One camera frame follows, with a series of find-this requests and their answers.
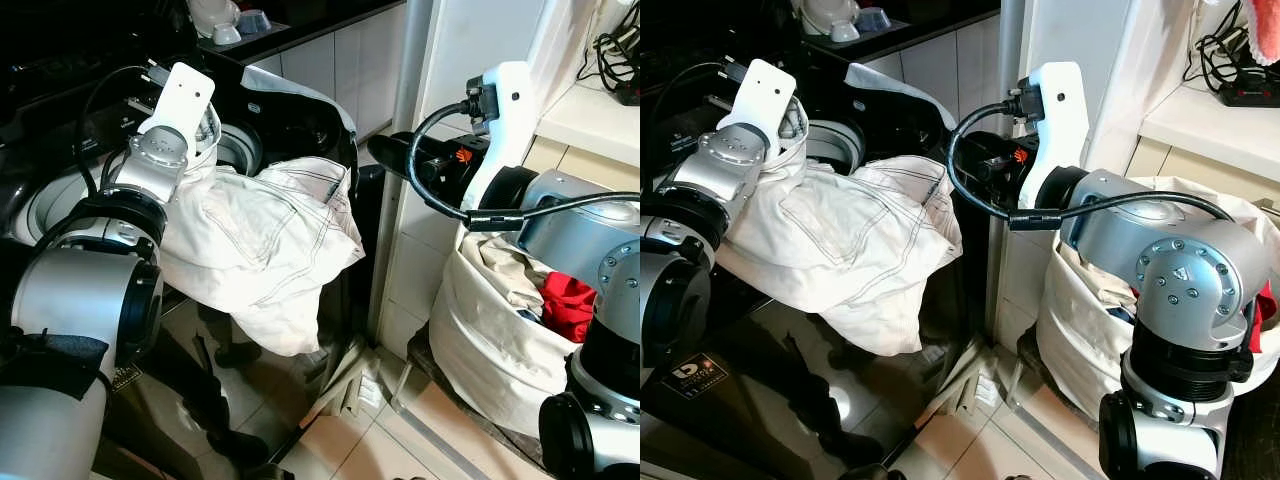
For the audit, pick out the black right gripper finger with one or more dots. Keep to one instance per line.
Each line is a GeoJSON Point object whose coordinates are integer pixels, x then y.
{"type": "Point", "coordinates": [392, 150]}

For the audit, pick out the white cotton garment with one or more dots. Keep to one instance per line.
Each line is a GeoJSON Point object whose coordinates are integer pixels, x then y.
{"type": "Point", "coordinates": [260, 240]}
{"type": "Point", "coordinates": [850, 250]}

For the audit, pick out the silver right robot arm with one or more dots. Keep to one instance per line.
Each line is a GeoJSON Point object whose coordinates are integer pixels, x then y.
{"type": "Point", "coordinates": [1190, 280]}
{"type": "Point", "coordinates": [590, 230]}

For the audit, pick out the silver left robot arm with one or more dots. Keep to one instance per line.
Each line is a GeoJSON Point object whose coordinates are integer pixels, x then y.
{"type": "Point", "coordinates": [80, 290]}
{"type": "Point", "coordinates": [742, 160]}

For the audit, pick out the black top-load washing machine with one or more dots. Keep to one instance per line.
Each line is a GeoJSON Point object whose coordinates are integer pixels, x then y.
{"type": "Point", "coordinates": [60, 60]}
{"type": "Point", "coordinates": [700, 60]}

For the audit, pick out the beige garment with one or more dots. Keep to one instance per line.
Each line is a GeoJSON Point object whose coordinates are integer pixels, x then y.
{"type": "Point", "coordinates": [1095, 280]}
{"type": "Point", "coordinates": [505, 270]}

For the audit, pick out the white cabinet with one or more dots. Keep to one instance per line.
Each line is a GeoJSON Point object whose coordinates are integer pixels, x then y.
{"type": "Point", "coordinates": [590, 125]}
{"type": "Point", "coordinates": [1210, 130]}

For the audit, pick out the white fabric laundry bag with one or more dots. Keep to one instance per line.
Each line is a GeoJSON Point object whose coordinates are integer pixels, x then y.
{"type": "Point", "coordinates": [1080, 340]}
{"type": "Point", "coordinates": [490, 350]}

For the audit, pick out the grey-blue small cup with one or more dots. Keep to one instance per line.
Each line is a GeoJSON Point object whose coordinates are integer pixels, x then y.
{"type": "Point", "coordinates": [872, 18]}
{"type": "Point", "coordinates": [252, 20]}

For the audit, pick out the white plastic container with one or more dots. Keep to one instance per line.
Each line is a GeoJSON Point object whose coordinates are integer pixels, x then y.
{"type": "Point", "coordinates": [215, 15]}
{"type": "Point", "coordinates": [830, 15]}

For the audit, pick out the pink cloth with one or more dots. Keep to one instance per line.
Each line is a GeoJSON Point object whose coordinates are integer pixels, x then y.
{"type": "Point", "coordinates": [1265, 30]}

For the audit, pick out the grey metal post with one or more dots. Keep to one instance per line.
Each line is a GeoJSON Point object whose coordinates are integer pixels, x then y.
{"type": "Point", "coordinates": [1008, 40]}
{"type": "Point", "coordinates": [405, 90]}

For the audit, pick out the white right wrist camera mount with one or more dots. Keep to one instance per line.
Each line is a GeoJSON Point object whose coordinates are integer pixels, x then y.
{"type": "Point", "coordinates": [512, 110]}
{"type": "Point", "coordinates": [1062, 110]}

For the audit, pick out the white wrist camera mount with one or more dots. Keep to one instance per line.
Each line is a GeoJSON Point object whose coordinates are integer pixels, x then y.
{"type": "Point", "coordinates": [760, 95]}
{"type": "Point", "coordinates": [185, 100]}
{"type": "Point", "coordinates": [1062, 110]}
{"type": "Point", "coordinates": [512, 110]}

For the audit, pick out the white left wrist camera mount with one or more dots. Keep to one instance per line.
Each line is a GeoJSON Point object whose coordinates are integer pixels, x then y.
{"type": "Point", "coordinates": [185, 100]}
{"type": "Point", "coordinates": [760, 95]}

